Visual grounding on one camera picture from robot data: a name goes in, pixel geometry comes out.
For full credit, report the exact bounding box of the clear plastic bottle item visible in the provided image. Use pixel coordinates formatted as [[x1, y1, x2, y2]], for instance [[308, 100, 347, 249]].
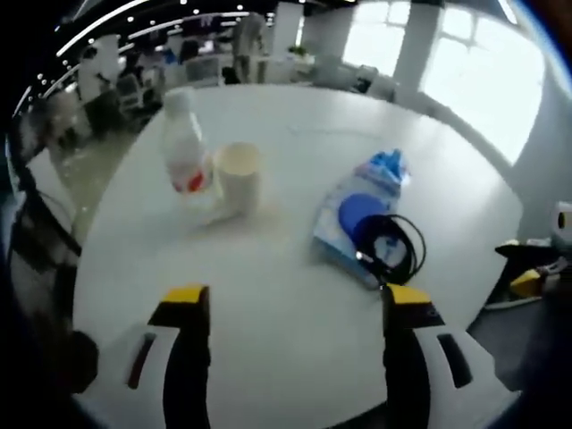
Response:
[[160, 87, 216, 212]]

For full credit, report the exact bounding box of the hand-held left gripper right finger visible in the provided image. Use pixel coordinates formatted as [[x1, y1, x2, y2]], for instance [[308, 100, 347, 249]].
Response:
[[383, 282, 522, 429]]

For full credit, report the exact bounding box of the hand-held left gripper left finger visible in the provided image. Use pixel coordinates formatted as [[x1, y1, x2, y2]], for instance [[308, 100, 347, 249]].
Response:
[[73, 284, 211, 429]]

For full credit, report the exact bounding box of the black cable item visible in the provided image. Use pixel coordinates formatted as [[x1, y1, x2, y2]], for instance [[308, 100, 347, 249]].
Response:
[[355, 213, 426, 287]]

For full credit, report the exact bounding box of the blue plastic package item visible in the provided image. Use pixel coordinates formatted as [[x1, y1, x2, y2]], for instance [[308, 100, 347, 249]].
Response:
[[311, 149, 413, 290]]

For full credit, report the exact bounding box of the white paper cup item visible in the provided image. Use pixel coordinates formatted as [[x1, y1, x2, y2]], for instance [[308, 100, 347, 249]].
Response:
[[213, 141, 263, 217]]

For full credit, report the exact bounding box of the white round table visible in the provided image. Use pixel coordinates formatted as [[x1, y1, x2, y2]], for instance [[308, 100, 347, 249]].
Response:
[[71, 84, 524, 429]]

